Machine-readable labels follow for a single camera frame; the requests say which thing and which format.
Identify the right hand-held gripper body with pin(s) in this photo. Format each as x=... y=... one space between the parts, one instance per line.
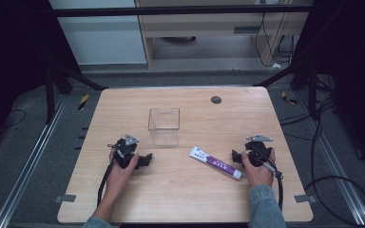
x=257 y=153

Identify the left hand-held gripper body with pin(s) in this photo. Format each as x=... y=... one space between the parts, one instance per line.
x=125 y=151

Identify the white and purple toothpaste tube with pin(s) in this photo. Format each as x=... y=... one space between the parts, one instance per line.
x=216 y=162

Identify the clear plastic container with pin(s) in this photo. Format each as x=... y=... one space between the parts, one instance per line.
x=164 y=128

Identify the person's right hand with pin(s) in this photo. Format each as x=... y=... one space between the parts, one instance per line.
x=259 y=175

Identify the person's left hand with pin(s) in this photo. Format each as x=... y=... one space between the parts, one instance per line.
x=118 y=177

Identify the grey round table grommet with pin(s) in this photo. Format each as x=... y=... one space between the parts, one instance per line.
x=216 y=100

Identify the yellow and black tape strip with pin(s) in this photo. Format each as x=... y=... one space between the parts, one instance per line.
x=83 y=102
x=289 y=98

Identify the black metal stand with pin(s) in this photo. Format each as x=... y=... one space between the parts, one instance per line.
x=50 y=95
x=312 y=91

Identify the white cabinet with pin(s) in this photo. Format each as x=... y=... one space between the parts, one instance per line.
x=104 y=41

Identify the black curtain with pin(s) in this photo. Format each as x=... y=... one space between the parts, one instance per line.
x=12 y=57
x=351 y=69

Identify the light wooden desk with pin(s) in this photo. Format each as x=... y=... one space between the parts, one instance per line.
x=202 y=25

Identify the grey table bracket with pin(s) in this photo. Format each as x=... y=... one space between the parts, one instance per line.
x=66 y=198
x=304 y=198

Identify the aluminium floor rail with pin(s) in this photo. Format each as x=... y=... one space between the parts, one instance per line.
x=336 y=164
x=28 y=164

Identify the black horizontal frame bar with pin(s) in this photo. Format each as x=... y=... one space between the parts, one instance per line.
x=171 y=11

